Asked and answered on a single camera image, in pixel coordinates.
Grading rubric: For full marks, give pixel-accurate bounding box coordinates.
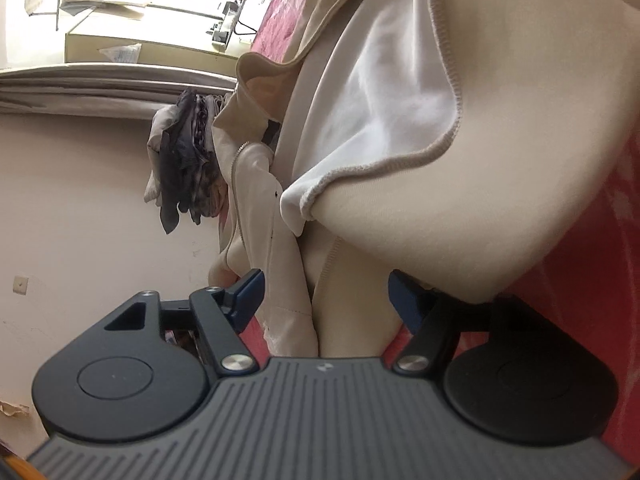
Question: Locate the white power strip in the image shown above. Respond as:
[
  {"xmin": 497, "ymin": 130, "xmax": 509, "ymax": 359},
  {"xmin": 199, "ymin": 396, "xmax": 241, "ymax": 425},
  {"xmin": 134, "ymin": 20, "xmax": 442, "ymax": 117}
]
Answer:
[{"xmin": 212, "ymin": 2, "xmax": 242, "ymax": 43}]

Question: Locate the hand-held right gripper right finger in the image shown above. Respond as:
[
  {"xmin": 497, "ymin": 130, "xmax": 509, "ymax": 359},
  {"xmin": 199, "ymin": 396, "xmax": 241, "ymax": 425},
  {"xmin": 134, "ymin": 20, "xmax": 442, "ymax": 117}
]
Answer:
[{"xmin": 388, "ymin": 270, "xmax": 552, "ymax": 377}]

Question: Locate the grey-brown curtain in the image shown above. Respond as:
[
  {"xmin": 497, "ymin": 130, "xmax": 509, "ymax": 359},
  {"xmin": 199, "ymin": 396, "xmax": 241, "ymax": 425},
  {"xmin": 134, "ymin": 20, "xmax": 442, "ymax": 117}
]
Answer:
[{"xmin": 0, "ymin": 62, "xmax": 238, "ymax": 121}]

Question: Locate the pink floral blanket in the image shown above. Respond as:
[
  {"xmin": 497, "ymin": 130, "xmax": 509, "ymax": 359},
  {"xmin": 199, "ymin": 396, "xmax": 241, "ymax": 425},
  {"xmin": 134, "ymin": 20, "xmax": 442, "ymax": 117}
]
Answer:
[{"xmin": 250, "ymin": 0, "xmax": 640, "ymax": 466}]

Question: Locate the beige hoodie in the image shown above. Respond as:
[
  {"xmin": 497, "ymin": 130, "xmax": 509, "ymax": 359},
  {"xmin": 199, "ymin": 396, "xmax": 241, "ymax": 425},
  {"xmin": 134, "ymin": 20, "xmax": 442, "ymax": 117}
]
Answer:
[{"xmin": 207, "ymin": 0, "xmax": 640, "ymax": 358}]

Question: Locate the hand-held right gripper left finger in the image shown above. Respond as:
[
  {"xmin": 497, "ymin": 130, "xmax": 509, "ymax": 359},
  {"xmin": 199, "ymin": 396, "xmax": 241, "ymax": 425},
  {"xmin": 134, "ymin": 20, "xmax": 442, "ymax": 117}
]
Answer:
[{"xmin": 101, "ymin": 269, "xmax": 266, "ymax": 378}]

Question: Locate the stack of folded clothes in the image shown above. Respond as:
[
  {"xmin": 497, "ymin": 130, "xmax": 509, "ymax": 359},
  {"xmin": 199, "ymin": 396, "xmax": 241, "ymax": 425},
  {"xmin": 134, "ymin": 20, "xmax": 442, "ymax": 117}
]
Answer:
[{"xmin": 144, "ymin": 89, "xmax": 236, "ymax": 235}]

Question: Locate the yellowish cabinet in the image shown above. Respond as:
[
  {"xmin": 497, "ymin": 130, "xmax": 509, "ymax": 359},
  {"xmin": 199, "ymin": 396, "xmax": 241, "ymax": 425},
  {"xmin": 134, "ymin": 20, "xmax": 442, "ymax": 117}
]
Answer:
[{"xmin": 64, "ymin": 7, "xmax": 241, "ymax": 63}]

